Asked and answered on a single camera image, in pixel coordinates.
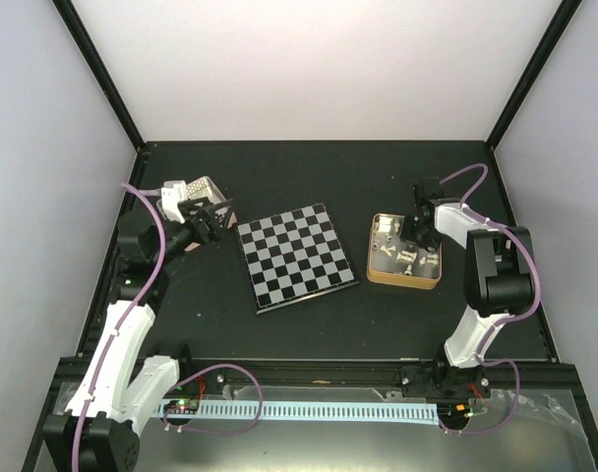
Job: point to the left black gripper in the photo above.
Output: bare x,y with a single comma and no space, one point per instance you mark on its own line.
214,230

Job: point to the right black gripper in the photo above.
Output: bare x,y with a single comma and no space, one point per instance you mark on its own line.
433,242

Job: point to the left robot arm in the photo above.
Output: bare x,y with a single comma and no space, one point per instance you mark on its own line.
100,428

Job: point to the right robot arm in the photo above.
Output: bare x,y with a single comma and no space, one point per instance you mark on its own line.
500,282

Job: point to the left small circuit board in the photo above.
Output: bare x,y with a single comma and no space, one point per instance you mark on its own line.
182,406

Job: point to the small circuit board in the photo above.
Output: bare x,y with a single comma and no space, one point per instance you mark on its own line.
460,411
182,406

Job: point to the right small circuit board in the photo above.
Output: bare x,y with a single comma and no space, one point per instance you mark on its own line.
460,411

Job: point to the pink tin box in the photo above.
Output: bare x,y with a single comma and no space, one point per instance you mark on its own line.
204,187

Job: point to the gold tin box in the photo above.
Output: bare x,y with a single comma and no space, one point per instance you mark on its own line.
395,261

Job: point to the black and silver chessboard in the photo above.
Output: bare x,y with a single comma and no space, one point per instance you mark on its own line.
294,256

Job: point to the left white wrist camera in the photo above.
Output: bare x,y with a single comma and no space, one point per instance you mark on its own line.
172,194

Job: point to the light blue slotted cable duct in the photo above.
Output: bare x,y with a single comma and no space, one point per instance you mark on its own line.
309,411

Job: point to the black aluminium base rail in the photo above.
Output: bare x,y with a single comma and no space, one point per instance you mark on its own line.
413,378

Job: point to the left black frame post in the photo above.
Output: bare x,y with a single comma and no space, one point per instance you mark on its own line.
81,36

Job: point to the black frame post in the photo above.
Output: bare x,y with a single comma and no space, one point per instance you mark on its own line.
534,67
81,36

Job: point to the right black frame post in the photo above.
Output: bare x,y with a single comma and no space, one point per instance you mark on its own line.
534,67

